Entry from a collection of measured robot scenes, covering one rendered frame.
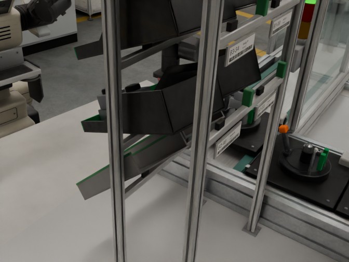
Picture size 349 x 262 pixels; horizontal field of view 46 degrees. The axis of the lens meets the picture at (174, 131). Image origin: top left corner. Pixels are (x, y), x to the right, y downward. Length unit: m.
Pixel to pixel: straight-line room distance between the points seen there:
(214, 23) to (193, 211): 0.31
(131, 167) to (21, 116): 0.98
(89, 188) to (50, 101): 2.58
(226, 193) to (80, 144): 0.54
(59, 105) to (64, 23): 1.31
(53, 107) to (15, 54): 1.88
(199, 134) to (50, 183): 0.75
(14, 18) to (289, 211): 1.08
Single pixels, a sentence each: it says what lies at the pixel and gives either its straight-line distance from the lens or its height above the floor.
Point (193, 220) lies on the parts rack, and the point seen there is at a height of 1.17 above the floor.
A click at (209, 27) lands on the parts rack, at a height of 1.49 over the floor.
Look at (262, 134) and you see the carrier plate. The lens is 1.30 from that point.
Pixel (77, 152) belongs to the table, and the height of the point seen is 0.86.
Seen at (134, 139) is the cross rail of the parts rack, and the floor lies 1.23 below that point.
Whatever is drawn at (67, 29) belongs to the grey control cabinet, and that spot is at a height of 0.17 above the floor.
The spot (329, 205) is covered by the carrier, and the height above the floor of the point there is 0.97.
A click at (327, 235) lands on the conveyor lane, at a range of 1.09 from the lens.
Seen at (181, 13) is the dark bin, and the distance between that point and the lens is 0.58.
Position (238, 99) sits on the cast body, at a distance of 1.29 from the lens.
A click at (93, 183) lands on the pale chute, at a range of 0.92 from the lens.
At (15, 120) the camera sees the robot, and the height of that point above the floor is 0.81.
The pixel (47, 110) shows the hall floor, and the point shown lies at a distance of 3.38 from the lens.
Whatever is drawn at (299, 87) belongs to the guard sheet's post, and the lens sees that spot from 1.31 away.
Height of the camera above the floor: 1.66
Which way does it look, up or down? 33 degrees down
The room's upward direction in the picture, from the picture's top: 3 degrees clockwise
